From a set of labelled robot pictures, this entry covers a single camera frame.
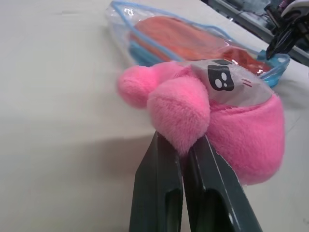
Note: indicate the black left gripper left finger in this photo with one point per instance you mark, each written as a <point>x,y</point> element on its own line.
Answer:
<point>154,188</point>

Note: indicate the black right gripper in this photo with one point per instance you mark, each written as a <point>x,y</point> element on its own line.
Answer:
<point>297,19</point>

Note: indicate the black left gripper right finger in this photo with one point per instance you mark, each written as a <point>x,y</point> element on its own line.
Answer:
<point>217,193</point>

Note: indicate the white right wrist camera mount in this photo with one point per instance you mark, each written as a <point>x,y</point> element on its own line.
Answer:
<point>295,5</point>

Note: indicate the pink plush toy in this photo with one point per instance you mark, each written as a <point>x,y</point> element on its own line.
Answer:
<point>193,116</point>

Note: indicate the clear plastic pouch blue trim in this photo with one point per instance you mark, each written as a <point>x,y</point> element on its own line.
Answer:
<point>169,41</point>

